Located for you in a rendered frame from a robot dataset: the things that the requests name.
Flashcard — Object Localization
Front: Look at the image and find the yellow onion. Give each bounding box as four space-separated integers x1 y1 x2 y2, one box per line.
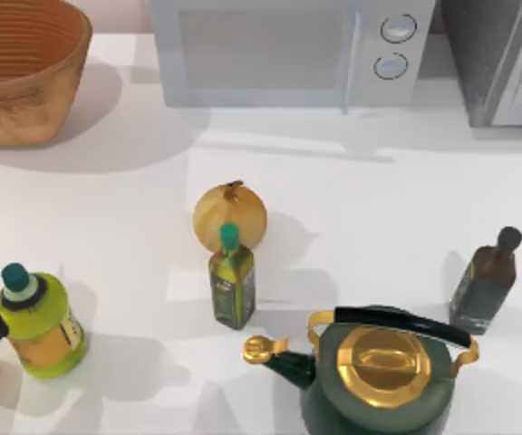
191 179 268 254

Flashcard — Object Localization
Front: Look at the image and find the green square oil bottle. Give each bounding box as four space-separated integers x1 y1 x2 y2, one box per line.
208 223 256 331

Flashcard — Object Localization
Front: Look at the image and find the pale microwave oven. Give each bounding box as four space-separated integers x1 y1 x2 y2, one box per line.
146 0 438 114

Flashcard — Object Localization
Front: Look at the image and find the green and gold kettle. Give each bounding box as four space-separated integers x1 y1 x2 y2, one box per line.
242 304 481 435

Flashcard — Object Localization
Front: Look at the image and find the microwave oven knob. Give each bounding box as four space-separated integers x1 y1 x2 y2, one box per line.
372 51 410 82
380 13 419 44

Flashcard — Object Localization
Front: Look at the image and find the brown square bottle black cap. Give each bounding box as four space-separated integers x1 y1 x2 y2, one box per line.
449 226 522 336

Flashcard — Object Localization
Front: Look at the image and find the yellow-green round bottle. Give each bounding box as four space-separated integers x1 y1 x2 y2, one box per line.
0 262 89 379

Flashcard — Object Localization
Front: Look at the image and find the woven wooden basket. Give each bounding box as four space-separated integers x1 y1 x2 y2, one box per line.
0 0 93 147

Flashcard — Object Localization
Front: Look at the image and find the microwave oven door handle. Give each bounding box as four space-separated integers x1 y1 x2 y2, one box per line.
342 11 363 115

